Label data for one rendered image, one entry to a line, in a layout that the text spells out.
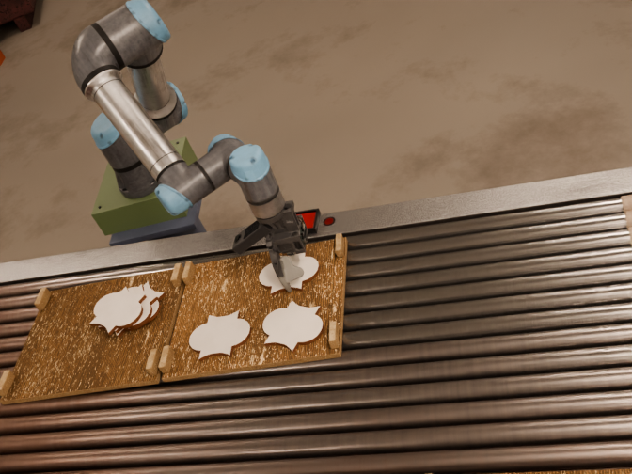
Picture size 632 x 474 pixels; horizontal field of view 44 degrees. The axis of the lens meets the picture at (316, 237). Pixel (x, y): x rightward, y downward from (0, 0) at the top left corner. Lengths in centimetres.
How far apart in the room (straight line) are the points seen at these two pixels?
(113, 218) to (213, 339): 69
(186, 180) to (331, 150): 219
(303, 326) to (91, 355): 53
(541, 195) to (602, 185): 13
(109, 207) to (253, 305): 68
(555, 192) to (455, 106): 201
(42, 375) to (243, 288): 52
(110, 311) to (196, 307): 21
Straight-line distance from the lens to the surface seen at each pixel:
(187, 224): 224
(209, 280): 192
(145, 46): 186
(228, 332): 176
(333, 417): 156
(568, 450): 143
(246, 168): 158
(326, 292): 175
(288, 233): 171
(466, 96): 389
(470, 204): 188
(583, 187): 187
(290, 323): 171
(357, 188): 352
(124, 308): 192
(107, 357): 190
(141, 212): 228
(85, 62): 182
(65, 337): 203
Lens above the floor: 215
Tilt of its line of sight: 40 degrees down
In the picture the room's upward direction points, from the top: 23 degrees counter-clockwise
